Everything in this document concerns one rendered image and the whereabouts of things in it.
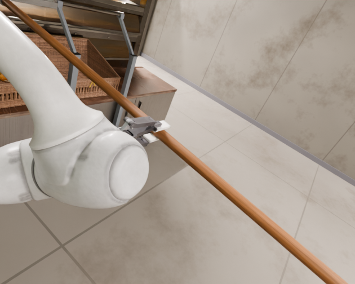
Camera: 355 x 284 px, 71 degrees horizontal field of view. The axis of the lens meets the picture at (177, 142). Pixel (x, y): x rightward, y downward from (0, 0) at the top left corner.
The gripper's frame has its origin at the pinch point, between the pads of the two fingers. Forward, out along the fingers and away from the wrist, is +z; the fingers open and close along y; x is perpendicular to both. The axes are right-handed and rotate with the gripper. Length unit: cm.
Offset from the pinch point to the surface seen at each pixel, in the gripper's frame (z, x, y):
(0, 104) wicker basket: 4, -102, 58
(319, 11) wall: 365, -59, -73
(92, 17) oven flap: 91, -155, 19
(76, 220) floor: 27, -45, 116
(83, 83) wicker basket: 55, -103, 48
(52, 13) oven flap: 57, -153, 21
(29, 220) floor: 4, -60, 117
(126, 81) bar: 86, -94, 43
